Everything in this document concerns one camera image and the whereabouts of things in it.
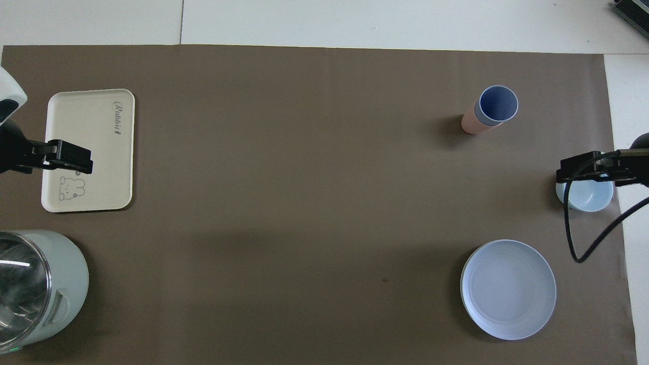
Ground cream tray with rabbit print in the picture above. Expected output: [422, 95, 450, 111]
[41, 89, 135, 212]

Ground brown paper table mat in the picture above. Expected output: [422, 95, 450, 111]
[0, 45, 638, 365]

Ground pink cup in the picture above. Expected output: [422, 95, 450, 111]
[461, 101, 500, 135]

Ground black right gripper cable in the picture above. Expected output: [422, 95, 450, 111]
[564, 150, 649, 263]

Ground blue ribbed cup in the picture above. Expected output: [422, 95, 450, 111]
[475, 85, 519, 126]

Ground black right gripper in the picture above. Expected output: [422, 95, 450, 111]
[556, 133, 649, 187]

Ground light blue bowl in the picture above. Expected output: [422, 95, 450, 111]
[555, 178, 614, 212]

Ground pale blue plate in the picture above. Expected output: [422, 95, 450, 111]
[460, 239, 557, 341]

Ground grey ribbed device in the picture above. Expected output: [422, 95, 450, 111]
[611, 0, 649, 25]

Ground mint green electric pot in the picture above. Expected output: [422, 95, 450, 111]
[0, 230, 90, 354]

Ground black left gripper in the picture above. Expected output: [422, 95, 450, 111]
[0, 119, 93, 175]

